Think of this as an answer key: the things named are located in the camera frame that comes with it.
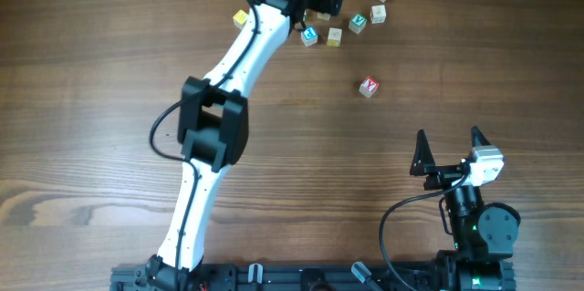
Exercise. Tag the blue P letter block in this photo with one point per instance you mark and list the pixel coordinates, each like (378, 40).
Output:
(309, 36)

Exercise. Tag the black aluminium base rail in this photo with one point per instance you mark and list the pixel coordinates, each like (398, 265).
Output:
(428, 275)

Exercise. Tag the yellow side picture block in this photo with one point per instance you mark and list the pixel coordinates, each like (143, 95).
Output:
(334, 37)

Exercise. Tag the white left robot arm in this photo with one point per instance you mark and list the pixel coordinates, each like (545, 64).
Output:
(213, 130)

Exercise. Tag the blue side block centre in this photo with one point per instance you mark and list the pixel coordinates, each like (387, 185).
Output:
(323, 16)

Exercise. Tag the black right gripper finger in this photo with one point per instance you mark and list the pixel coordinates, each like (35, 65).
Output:
(477, 138)
(422, 162)

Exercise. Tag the red side picture block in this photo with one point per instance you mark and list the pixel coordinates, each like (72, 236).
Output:
(378, 14)

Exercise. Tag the yellow top block left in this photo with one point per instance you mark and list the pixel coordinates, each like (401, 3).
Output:
(240, 19)

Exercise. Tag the red Y letter block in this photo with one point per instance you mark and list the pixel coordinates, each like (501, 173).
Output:
(368, 87)

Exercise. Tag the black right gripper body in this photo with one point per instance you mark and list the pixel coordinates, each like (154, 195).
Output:
(443, 176)

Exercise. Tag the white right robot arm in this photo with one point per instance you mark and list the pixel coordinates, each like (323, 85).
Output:
(484, 233)

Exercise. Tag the green V letter block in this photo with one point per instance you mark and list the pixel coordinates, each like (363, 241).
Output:
(357, 23)

